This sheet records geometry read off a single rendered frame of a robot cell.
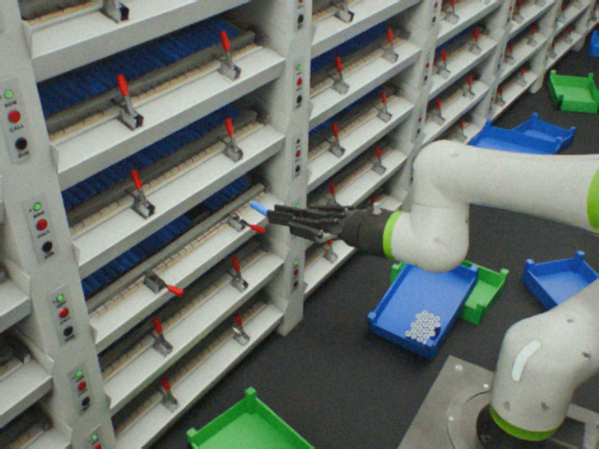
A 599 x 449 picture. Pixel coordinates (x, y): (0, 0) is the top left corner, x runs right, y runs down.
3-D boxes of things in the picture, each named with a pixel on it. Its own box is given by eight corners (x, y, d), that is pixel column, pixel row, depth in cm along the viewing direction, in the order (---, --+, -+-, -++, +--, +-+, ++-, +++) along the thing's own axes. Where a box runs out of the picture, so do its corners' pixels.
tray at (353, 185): (402, 166, 228) (419, 135, 219) (300, 253, 188) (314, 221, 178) (356, 133, 234) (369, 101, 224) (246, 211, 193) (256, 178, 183)
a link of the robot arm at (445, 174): (580, 239, 93) (625, 234, 99) (592, 155, 91) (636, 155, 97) (396, 200, 122) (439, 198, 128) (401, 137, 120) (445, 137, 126)
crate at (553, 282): (636, 332, 199) (645, 312, 194) (576, 344, 194) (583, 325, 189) (575, 269, 222) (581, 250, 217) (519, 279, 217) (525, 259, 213)
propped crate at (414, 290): (431, 361, 188) (431, 347, 182) (369, 330, 197) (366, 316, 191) (478, 282, 201) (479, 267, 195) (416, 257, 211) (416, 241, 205)
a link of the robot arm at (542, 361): (585, 413, 123) (615, 336, 113) (531, 455, 115) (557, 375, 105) (525, 369, 132) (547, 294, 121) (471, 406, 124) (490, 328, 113)
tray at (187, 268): (281, 214, 171) (290, 188, 164) (93, 357, 130) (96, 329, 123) (222, 169, 176) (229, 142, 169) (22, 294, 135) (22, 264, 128)
